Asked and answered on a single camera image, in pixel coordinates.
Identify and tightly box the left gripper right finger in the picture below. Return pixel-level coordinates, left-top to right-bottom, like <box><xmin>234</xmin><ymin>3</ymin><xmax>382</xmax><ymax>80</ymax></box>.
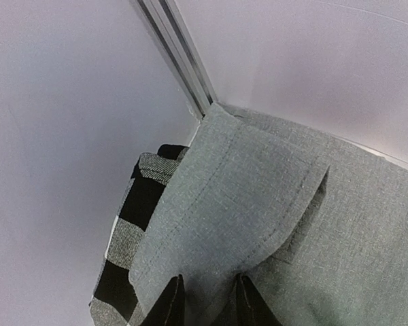
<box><xmin>235</xmin><ymin>274</ymin><xmax>282</xmax><ymax>326</ymax></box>

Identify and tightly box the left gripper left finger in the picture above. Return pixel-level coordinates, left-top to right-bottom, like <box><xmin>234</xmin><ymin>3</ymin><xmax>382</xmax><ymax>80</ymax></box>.
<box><xmin>141</xmin><ymin>274</ymin><xmax>186</xmax><ymax>326</ymax></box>

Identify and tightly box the grey long sleeve shirt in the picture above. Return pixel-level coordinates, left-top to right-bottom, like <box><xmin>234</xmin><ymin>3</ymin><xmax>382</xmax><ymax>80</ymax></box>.
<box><xmin>129</xmin><ymin>104</ymin><xmax>408</xmax><ymax>325</ymax></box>

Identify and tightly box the black white plaid shirt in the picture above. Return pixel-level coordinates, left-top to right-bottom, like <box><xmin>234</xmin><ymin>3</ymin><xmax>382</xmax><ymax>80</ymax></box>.
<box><xmin>89</xmin><ymin>144</ymin><xmax>188</xmax><ymax>325</ymax></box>

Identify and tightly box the left aluminium corner post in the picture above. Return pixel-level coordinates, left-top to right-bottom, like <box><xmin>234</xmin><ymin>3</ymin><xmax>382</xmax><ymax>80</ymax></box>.
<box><xmin>130</xmin><ymin>0</ymin><xmax>217</xmax><ymax>120</ymax></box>

